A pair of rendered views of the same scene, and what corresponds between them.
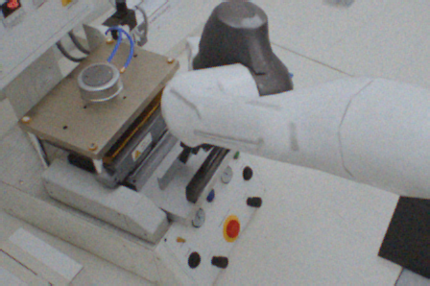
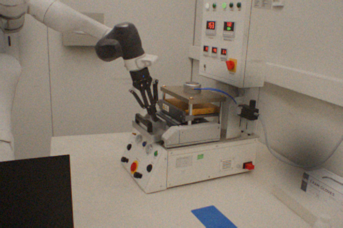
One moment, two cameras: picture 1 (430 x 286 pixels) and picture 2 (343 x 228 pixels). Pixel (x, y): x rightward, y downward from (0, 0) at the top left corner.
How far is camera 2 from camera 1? 1.79 m
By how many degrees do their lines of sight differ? 102
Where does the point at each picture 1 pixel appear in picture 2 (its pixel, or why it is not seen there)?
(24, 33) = (215, 65)
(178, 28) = (317, 207)
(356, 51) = not seen: outside the picture
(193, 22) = not seen: hidden behind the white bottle
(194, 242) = (133, 144)
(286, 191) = (134, 196)
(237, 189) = (145, 164)
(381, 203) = (80, 217)
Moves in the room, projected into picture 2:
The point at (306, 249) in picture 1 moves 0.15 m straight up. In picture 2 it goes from (99, 187) to (99, 152)
